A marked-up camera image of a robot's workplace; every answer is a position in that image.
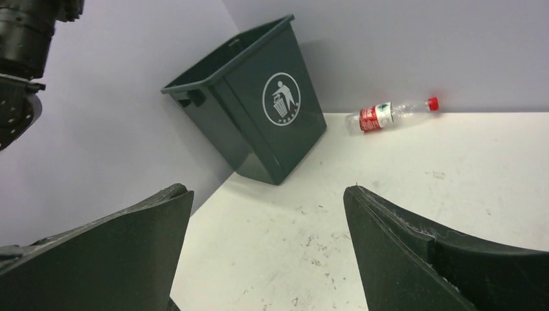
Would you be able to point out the dark green plastic bin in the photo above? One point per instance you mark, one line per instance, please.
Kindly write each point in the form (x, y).
(253, 98)

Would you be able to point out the red label bottle back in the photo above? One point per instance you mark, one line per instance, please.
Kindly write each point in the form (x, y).
(391, 115)

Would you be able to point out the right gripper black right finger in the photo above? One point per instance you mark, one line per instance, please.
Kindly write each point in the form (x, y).
(409, 262)

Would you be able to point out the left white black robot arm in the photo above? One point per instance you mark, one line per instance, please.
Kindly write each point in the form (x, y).
(27, 29)

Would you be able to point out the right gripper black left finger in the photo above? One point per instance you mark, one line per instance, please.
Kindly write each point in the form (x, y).
(124, 261)

